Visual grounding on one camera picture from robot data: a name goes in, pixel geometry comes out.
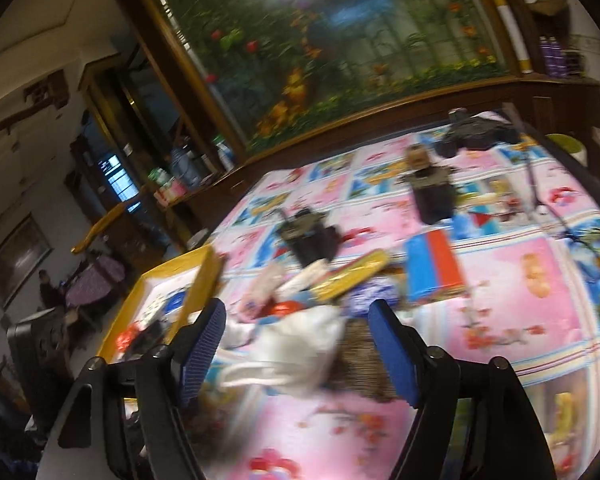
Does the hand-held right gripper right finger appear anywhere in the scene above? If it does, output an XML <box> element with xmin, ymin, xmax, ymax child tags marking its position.
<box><xmin>367</xmin><ymin>299</ymin><xmax>568</xmax><ymax>480</ymax></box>

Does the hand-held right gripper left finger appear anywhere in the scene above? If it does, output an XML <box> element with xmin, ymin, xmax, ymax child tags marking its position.
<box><xmin>35</xmin><ymin>297</ymin><xmax>227</xmax><ymax>480</ymax></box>

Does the blue white patterned bag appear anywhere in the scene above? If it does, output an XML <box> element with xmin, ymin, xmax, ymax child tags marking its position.
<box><xmin>345</xmin><ymin>280</ymin><xmax>401</xmax><ymax>316</ymax></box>

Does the yellow cardboard box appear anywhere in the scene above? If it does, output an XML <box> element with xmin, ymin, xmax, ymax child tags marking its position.
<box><xmin>97</xmin><ymin>246</ymin><xmax>226</xmax><ymax>366</ymax></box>

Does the white cloth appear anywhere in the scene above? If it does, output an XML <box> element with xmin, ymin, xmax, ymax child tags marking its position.
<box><xmin>219</xmin><ymin>305</ymin><xmax>348</xmax><ymax>396</ymax></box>

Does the blue red cloth pack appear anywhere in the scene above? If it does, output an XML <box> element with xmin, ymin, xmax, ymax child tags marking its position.
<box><xmin>404</xmin><ymin>230</ymin><xmax>466</xmax><ymax>303</ymax></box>

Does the pale red plastic bag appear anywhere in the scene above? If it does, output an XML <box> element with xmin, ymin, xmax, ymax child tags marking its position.
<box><xmin>240</xmin><ymin>265</ymin><xmax>286</xmax><ymax>318</ymax></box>

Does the red green yellow cloth pack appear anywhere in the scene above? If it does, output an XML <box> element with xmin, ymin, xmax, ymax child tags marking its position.
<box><xmin>317</xmin><ymin>250</ymin><xmax>391</xmax><ymax>303</ymax></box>

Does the white tissue pack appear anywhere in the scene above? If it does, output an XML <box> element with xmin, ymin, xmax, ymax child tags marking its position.
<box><xmin>275</xmin><ymin>260</ymin><xmax>331</xmax><ymax>296</ymax></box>

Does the pink printed tablecloth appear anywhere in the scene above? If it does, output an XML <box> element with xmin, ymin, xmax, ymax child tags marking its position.
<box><xmin>190</xmin><ymin>110</ymin><xmax>600</xmax><ymax>480</ymax></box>

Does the black motor with steel shaft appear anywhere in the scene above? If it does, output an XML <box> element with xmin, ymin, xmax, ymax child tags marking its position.
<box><xmin>275</xmin><ymin>207</ymin><xmax>341</xmax><ymax>266</ymax></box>

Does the black box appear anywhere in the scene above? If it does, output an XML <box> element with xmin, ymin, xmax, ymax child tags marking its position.
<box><xmin>7</xmin><ymin>307</ymin><xmax>76</xmax><ymax>411</ymax></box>

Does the black motor with brown coupling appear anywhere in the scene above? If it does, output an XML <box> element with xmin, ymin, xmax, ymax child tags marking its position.
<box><xmin>402</xmin><ymin>145</ymin><xmax>456</xmax><ymax>223</ymax></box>

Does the pink box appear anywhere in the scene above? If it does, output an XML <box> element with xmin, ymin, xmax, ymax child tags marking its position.
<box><xmin>150</xmin><ymin>167</ymin><xmax>188</xmax><ymax>206</ymax></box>

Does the blue water kettle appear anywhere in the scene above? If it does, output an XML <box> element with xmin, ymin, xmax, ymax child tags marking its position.
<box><xmin>170</xmin><ymin>145</ymin><xmax>203</xmax><ymax>186</ymax></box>

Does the white spray bottle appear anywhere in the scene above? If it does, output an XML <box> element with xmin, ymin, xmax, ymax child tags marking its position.
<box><xmin>215</xmin><ymin>135</ymin><xmax>236</xmax><ymax>171</ymax></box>

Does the black mechanical device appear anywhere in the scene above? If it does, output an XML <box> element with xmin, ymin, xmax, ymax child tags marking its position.
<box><xmin>432</xmin><ymin>108</ymin><xmax>521</xmax><ymax>158</ymax></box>

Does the green bowl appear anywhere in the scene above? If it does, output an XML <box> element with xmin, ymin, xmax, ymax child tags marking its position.
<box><xmin>547</xmin><ymin>134</ymin><xmax>588</xmax><ymax>156</ymax></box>

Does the aquarium with artificial plants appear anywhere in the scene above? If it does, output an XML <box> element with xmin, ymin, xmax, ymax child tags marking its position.
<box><xmin>130</xmin><ymin>0</ymin><xmax>526</xmax><ymax>156</ymax></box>

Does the purple bottle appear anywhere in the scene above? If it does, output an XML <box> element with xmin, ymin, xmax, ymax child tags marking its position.
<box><xmin>554</xmin><ymin>37</ymin><xmax>569</xmax><ymax>79</ymax></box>
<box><xmin>540</xmin><ymin>35</ymin><xmax>556</xmax><ymax>77</ymax></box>

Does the white rolled poster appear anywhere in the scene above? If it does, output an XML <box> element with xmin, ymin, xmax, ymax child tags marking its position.
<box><xmin>480</xmin><ymin>0</ymin><xmax>533</xmax><ymax>73</ymax></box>

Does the brown corner shelf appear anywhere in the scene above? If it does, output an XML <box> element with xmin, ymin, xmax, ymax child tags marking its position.
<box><xmin>525</xmin><ymin>0</ymin><xmax>571</xmax><ymax>17</ymax></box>

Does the framed wall painting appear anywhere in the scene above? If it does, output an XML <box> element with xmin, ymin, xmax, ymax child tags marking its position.
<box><xmin>0</xmin><ymin>212</ymin><xmax>53</xmax><ymax>308</ymax></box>

